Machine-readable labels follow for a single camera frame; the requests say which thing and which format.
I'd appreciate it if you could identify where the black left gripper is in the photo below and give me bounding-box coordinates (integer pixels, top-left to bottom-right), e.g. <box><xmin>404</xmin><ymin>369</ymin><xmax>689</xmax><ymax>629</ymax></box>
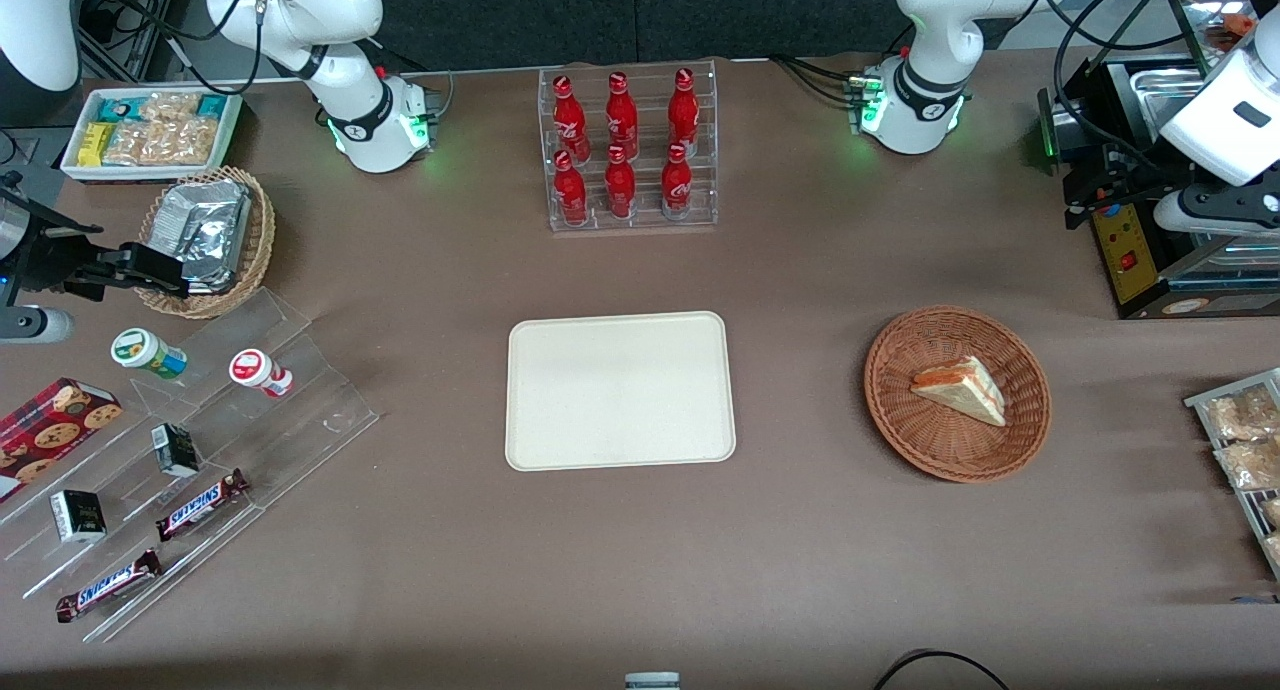
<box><xmin>1065</xmin><ymin>152</ymin><xmax>1197</xmax><ymax>218</ymax></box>

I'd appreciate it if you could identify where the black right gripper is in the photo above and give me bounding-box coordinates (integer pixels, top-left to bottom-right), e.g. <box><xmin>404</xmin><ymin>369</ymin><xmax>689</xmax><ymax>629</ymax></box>
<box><xmin>0</xmin><ymin>198</ymin><xmax>192</xmax><ymax>303</ymax></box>

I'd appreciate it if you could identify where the triangular white bread sandwich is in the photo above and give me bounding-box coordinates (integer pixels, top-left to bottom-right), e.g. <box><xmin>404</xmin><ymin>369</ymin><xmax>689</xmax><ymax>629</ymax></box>
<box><xmin>909</xmin><ymin>356</ymin><xmax>1008</xmax><ymax>428</ymax></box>

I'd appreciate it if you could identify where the white rectangular snack tray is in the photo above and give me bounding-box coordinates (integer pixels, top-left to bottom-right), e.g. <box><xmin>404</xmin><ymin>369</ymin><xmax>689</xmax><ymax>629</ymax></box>
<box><xmin>59</xmin><ymin>87</ymin><xmax>244</xmax><ymax>183</ymax></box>

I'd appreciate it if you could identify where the light tan wicker basket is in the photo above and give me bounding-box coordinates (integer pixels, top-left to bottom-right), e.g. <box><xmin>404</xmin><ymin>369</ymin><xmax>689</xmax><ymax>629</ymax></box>
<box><xmin>134</xmin><ymin>166</ymin><xmax>277</xmax><ymax>320</ymax></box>

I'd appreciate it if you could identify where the brown round wicker basket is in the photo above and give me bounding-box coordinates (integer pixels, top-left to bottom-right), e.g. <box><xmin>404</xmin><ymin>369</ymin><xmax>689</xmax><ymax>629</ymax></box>
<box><xmin>864</xmin><ymin>306</ymin><xmax>1052</xmax><ymax>484</ymax></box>

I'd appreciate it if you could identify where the beige plastic serving tray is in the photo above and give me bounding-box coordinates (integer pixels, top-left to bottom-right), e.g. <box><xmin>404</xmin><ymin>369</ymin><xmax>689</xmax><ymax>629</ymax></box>
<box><xmin>505</xmin><ymin>311</ymin><xmax>738</xmax><ymax>472</ymax></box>

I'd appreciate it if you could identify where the green lidded yogurt cup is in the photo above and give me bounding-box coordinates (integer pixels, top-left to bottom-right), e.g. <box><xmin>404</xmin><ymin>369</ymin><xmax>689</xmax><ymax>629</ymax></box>
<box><xmin>110</xmin><ymin>327</ymin><xmax>189</xmax><ymax>382</ymax></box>

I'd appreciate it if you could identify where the black machine with yellow panel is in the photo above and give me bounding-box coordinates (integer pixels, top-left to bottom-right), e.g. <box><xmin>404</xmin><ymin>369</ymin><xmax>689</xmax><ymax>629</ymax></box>
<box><xmin>1037</xmin><ymin>55</ymin><xmax>1280</xmax><ymax>321</ymax></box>

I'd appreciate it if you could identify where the silver foil packet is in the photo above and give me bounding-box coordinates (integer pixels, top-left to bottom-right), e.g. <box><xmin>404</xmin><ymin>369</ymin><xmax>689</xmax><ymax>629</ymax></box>
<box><xmin>145</xmin><ymin>178</ymin><xmax>252</xmax><ymax>295</ymax></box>

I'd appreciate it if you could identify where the yellow snack bar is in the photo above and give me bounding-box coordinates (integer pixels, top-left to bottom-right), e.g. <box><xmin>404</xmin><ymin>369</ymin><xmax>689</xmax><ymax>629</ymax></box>
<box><xmin>77</xmin><ymin>121</ymin><xmax>114</xmax><ymax>169</ymax></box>

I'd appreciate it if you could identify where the clear bag of nut snacks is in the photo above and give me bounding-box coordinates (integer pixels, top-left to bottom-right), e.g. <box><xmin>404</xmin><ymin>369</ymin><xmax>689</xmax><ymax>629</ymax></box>
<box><xmin>103</xmin><ymin>117</ymin><xmax>219</xmax><ymax>167</ymax></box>
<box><xmin>138</xmin><ymin>91</ymin><xmax>203</xmax><ymax>123</ymax></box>

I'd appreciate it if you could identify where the red lidded yogurt cup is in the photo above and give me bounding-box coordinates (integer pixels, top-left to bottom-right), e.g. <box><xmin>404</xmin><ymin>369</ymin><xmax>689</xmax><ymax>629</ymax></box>
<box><xmin>228</xmin><ymin>347</ymin><xmax>295</xmax><ymax>400</ymax></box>

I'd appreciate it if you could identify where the red plaid cookie box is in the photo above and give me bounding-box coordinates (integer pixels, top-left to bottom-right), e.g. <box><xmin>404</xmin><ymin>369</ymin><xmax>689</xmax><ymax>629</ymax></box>
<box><xmin>0</xmin><ymin>376</ymin><xmax>124</xmax><ymax>503</ymax></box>

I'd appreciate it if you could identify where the small black carton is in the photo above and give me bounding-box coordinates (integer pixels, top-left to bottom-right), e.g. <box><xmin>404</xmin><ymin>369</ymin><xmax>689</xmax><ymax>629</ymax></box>
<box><xmin>49</xmin><ymin>489</ymin><xmax>108</xmax><ymax>545</ymax></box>
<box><xmin>150</xmin><ymin>422</ymin><xmax>202</xmax><ymax>479</ymax></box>

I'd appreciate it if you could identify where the clear acrylic stepped display stand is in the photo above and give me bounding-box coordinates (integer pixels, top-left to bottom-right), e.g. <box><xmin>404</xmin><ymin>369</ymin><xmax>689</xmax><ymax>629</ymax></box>
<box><xmin>0</xmin><ymin>287</ymin><xmax>382</xmax><ymax>644</ymax></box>

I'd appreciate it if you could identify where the brown Snickers bar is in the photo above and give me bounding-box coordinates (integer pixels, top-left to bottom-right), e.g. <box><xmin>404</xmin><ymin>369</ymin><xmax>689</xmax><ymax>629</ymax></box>
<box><xmin>155</xmin><ymin>468</ymin><xmax>250</xmax><ymax>543</ymax></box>
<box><xmin>54</xmin><ymin>549</ymin><xmax>164</xmax><ymax>624</ymax></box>

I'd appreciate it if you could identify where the clear bag of pastry snacks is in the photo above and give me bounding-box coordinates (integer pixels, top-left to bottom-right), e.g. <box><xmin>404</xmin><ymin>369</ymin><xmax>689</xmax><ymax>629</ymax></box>
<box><xmin>1204</xmin><ymin>384</ymin><xmax>1280</xmax><ymax>442</ymax></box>
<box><xmin>1212</xmin><ymin>437</ymin><xmax>1280</xmax><ymax>492</ymax></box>

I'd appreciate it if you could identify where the red cola bottle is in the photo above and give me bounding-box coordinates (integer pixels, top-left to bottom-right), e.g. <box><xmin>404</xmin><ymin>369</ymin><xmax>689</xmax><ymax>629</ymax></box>
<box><xmin>604</xmin><ymin>71</ymin><xmax>640</xmax><ymax>157</ymax></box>
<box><xmin>660</xmin><ymin>142</ymin><xmax>694</xmax><ymax>220</ymax></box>
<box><xmin>552</xmin><ymin>74</ymin><xmax>591</xmax><ymax>159</ymax></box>
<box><xmin>603</xmin><ymin>145</ymin><xmax>638</xmax><ymax>220</ymax></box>
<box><xmin>667</xmin><ymin>67</ymin><xmax>701</xmax><ymax>153</ymax></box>
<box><xmin>552</xmin><ymin>150</ymin><xmax>590</xmax><ymax>227</ymax></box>

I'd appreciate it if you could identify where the clear acrylic bottle rack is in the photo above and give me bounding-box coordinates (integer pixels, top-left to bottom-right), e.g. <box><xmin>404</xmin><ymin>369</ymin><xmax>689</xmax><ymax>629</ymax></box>
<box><xmin>537</xmin><ymin>59</ymin><xmax>720</xmax><ymax>234</ymax></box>

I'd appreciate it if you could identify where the grey wire tray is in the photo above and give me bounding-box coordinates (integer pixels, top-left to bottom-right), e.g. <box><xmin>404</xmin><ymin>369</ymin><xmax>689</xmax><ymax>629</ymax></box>
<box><xmin>1184</xmin><ymin>367</ymin><xmax>1280</xmax><ymax>582</ymax></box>

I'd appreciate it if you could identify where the black cable bundle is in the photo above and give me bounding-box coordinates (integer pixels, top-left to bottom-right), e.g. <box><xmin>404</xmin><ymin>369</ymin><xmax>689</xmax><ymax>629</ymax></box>
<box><xmin>768</xmin><ymin>54</ymin><xmax>873</xmax><ymax>108</ymax></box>

